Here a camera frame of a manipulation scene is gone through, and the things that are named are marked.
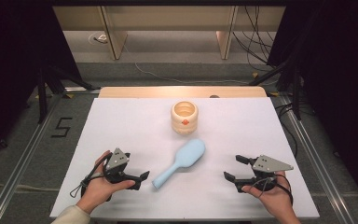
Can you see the black tripod stand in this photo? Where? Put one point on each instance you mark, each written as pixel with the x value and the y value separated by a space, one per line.
pixel 296 93
pixel 43 99

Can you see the round floor socket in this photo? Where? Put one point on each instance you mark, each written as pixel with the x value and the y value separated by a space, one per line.
pixel 99 38

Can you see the light blue hairbrush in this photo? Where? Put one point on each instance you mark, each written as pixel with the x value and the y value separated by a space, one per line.
pixel 186 155

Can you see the cream ridged cup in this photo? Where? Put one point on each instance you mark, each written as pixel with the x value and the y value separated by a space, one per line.
pixel 184 123

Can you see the metal floor rail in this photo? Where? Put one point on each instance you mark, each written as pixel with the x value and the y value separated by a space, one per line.
pixel 21 168
pixel 310 149

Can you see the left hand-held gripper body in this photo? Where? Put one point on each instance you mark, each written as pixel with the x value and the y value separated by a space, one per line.
pixel 117 159

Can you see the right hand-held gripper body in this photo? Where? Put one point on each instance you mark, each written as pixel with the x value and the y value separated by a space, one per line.
pixel 268 164

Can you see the person's right hand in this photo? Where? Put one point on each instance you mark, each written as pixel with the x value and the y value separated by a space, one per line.
pixel 273 199

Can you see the person's left hand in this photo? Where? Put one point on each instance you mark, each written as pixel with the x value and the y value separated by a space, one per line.
pixel 99 190

